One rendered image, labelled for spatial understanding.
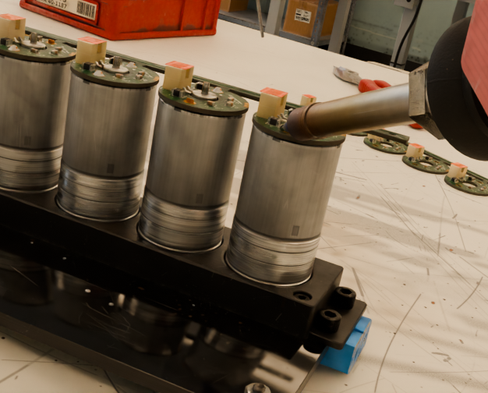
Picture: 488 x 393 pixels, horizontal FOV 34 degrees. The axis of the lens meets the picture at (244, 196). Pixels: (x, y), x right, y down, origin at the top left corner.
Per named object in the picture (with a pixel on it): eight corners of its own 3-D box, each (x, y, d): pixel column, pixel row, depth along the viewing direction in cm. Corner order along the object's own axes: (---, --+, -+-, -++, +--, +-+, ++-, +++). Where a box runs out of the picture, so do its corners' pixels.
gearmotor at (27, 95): (26, 226, 24) (43, 58, 22) (-40, 201, 25) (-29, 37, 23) (73, 203, 26) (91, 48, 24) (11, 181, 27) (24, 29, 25)
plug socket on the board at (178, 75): (186, 96, 22) (190, 72, 21) (158, 87, 22) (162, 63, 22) (199, 91, 22) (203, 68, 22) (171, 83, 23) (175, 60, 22)
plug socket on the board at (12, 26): (15, 44, 23) (16, 22, 23) (-9, 37, 24) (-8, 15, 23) (31, 42, 24) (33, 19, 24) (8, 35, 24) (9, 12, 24)
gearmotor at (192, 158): (194, 288, 22) (228, 113, 20) (118, 260, 23) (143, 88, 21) (229, 259, 24) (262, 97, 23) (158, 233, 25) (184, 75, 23)
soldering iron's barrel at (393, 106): (271, 155, 19) (447, 132, 13) (272, 90, 19) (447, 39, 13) (324, 157, 20) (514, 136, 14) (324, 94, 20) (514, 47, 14)
